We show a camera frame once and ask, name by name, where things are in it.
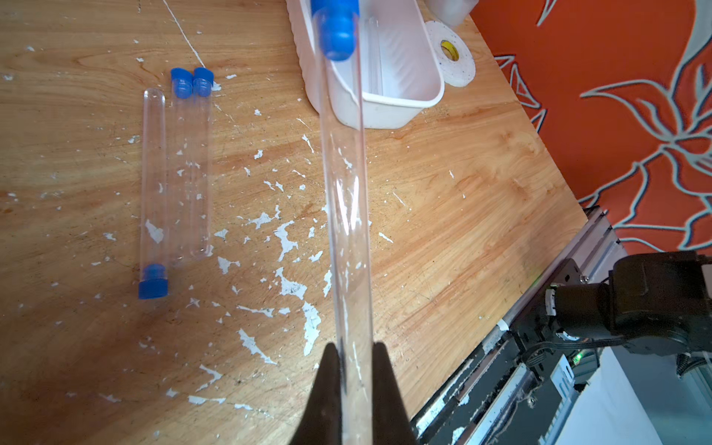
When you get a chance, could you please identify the test tube blue cap pair-right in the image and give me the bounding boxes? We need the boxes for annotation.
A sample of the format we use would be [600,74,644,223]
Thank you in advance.
[191,67,214,259]

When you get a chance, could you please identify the test tube blue cap pair-left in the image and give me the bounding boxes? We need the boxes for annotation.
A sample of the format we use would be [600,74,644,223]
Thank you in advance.
[169,68,195,267]

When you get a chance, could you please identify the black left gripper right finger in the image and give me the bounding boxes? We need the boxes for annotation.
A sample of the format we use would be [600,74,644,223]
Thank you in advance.
[372,342,417,445]

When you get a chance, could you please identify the clear test tube blue cap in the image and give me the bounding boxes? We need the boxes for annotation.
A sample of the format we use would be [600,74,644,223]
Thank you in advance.
[363,17,383,96]

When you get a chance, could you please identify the white flat tape disc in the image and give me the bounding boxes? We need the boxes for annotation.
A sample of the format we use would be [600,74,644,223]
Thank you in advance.
[425,20,477,87]

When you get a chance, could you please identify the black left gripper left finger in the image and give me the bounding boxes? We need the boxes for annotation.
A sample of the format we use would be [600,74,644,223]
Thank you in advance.
[290,343,341,445]

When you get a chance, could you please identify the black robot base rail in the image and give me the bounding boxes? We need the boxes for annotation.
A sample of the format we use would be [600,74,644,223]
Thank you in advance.
[411,207,626,444]

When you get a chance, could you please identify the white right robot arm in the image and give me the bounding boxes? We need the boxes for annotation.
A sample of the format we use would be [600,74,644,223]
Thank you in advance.
[531,251,711,444]

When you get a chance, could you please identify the white plastic tray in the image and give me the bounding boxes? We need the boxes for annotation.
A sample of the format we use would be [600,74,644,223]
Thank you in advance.
[286,1,444,130]

